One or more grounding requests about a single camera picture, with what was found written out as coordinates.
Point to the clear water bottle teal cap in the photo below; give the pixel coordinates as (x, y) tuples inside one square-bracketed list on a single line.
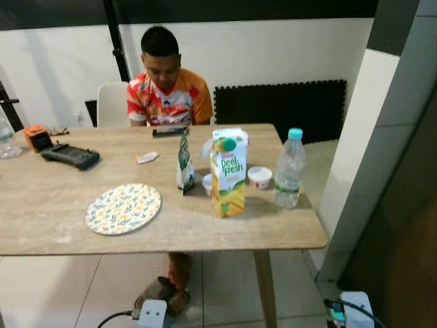
[(289, 171)]

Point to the small white cup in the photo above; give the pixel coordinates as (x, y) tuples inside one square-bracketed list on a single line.
[(259, 178), (207, 184)]

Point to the orange juice carton green cap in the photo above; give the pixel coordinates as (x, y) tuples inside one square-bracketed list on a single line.
[(229, 181)]

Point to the wooden table leg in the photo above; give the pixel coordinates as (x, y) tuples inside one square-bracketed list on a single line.
[(265, 287)]

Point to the small green drink carton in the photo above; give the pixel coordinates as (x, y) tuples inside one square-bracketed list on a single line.
[(184, 167)]

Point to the black phone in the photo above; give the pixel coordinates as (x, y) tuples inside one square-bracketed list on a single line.
[(169, 132)]

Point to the man in orange jersey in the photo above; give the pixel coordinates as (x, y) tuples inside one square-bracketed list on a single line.
[(167, 96)]

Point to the white snack wrapper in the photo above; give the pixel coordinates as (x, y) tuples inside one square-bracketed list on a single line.
[(146, 157)]

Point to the floral round plate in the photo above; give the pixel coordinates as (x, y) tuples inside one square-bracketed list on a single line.
[(123, 209)]

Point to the white chair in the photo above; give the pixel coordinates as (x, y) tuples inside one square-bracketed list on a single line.
[(113, 104)]

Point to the black pole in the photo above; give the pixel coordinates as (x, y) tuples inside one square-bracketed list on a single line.
[(116, 41)]

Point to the black handheld controller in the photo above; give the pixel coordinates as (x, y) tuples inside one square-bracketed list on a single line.
[(70, 156)]

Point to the eyeglasses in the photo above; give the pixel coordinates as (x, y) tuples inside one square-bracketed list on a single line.
[(58, 130)]

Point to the orange and black device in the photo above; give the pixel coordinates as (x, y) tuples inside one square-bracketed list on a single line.
[(37, 137)]

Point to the clear plastic bottle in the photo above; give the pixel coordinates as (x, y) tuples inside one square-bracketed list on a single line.
[(8, 140)]

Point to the black stand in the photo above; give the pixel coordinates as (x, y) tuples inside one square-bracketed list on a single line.
[(10, 106)]

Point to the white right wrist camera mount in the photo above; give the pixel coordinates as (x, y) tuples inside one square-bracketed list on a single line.
[(356, 311)]

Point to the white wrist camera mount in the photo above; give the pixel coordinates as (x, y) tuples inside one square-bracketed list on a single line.
[(153, 316), (356, 311)]

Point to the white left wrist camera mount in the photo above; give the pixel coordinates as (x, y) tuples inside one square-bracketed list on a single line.
[(153, 316)]

